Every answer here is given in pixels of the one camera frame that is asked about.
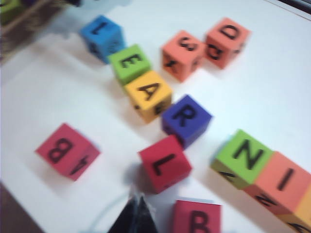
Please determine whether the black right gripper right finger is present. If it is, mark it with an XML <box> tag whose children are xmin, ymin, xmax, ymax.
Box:
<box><xmin>137</xmin><ymin>195</ymin><xmax>159</xmax><ymax>233</ymax></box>

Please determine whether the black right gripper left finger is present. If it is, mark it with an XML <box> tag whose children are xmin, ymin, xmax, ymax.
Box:
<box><xmin>108</xmin><ymin>197</ymin><xmax>141</xmax><ymax>233</ymax></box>

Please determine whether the pink foam block with 7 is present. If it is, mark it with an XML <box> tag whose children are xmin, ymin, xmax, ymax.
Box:
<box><xmin>138</xmin><ymin>134</ymin><xmax>193</xmax><ymax>195</ymax></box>

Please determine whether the yellow foam block with A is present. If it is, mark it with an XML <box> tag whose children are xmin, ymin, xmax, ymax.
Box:
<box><xmin>123</xmin><ymin>70</ymin><xmax>173</xmax><ymax>124</ymax></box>

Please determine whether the purple foam block with R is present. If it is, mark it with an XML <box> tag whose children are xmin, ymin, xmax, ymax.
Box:
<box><xmin>161</xmin><ymin>94</ymin><xmax>214</xmax><ymax>150</ymax></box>

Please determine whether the green foam block with Duck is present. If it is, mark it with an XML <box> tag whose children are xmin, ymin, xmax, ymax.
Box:
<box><xmin>107</xmin><ymin>44</ymin><xmax>153</xmax><ymax>86</ymax></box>

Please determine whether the orange foam block with X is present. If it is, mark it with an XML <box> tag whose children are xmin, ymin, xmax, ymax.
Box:
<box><xmin>161</xmin><ymin>30</ymin><xmax>207</xmax><ymax>83</ymax></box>

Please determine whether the blue foam letter block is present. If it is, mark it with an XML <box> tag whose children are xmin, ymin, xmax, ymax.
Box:
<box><xmin>79</xmin><ymin>14</ymin><xmax>126</xmax><ymax>65</ymax></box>

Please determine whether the pink foam block with T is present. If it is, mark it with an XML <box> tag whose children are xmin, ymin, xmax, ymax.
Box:
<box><xmin>172</xmin><ymin>200</ymin><xmax>222</xmax><ymax>233</ymax></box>

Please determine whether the green foam block with N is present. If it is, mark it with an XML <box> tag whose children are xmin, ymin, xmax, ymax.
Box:
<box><xmin>210</xmin><ymin>129</ymin><xmax>275</xmax><ymax>190</ymax></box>

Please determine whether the pink foam block with Yak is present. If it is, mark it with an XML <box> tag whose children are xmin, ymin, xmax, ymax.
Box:
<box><xmin>35</xmin><ymin>123</ymin><xmax>101</xmax><ymax>182</ymax></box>

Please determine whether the orange foam block with I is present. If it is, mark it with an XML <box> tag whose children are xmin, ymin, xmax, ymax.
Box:
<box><xmin>243</xmin><ymin>151</ymin><xmax>311</xmax><ymax>216</ymax></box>

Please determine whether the yellow foam block with Q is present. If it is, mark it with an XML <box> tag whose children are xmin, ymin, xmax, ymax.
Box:
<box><xmin>276</xmin><ymin>191</ymin><xmax>311</xmax><ymax>233</ymax></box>

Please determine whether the orange foam block with D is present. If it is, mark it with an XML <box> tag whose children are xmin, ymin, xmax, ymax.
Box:
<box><xmin>205</xmin><ymin>16</ymin><xmax>252</xmax><ymax>70</ymax></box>

